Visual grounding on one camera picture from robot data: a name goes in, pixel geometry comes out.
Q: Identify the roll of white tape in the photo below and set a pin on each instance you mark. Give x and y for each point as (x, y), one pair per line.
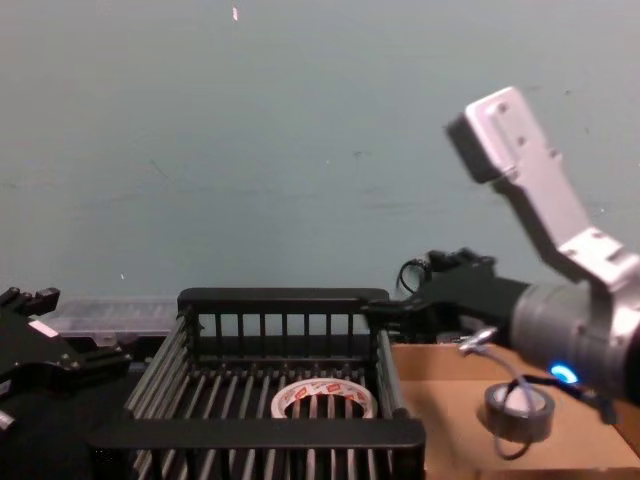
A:
(285, 396)

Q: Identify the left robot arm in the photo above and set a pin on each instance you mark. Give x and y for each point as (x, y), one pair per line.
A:
(4, 421)

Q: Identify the clear plastic case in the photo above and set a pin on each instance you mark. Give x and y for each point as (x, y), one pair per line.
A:
(115, 315)

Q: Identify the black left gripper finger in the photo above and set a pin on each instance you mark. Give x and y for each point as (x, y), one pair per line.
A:
(42, 300)
(100, 361)

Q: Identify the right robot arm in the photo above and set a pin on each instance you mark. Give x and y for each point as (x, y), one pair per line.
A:
(550, 200)

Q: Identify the roll of silver tape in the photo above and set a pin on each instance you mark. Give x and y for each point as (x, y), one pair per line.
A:
(520, 420)

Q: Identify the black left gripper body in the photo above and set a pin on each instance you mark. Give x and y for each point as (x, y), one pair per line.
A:
(30, 350)

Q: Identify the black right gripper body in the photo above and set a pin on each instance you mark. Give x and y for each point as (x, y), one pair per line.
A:
(475, 295)

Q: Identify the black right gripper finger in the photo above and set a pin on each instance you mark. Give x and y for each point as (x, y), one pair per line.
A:
(390, 307)
(460, 260)

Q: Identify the black rack with steel bars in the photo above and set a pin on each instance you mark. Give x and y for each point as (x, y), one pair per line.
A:
(280, 298)

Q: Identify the shallow brown cardboard tray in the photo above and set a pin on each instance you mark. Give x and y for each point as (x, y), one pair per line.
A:
(440, 400)

